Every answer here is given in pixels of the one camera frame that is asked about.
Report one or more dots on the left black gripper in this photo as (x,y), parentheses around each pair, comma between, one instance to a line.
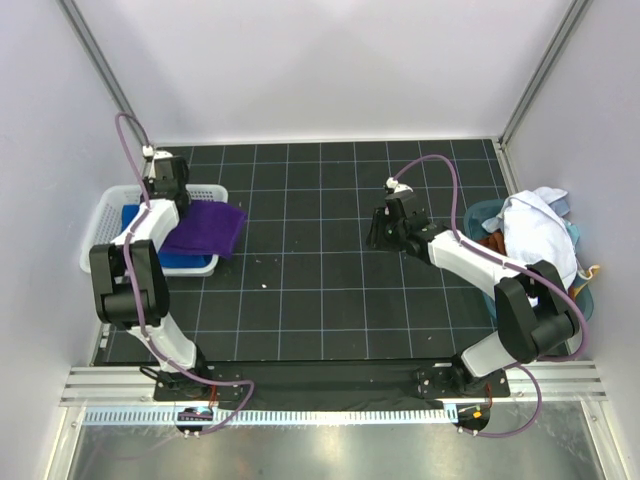
(148,186)

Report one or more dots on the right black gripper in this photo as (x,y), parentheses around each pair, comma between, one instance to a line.
(376,238)

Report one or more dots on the purple towel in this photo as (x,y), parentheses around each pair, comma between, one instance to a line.
(209,228)

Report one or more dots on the blue towel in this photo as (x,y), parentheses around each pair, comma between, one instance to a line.
(155,222)

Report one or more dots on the white cloth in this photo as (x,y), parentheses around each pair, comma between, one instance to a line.
(534,229)

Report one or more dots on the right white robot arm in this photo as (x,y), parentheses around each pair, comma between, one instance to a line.
(534,312)

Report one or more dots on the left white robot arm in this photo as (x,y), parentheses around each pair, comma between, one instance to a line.
(130,289)

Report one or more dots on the white perforated plastic basket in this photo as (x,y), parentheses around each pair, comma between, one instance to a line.
(106,226)

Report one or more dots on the brown cloth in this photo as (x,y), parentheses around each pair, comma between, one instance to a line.
(494,242)

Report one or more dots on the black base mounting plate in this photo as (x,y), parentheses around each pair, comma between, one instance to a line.
(332,385)

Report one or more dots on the yellow patterned cloth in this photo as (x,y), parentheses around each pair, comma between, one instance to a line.
(583,278)

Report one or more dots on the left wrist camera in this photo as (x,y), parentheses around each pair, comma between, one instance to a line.
(151,156)

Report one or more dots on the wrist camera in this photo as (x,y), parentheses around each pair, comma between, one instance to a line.
(151,156)
(395,190)

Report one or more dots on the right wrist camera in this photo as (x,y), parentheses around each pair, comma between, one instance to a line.
(395,190)

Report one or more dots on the slotted white cable duct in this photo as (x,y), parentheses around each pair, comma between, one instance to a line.
(183,416)

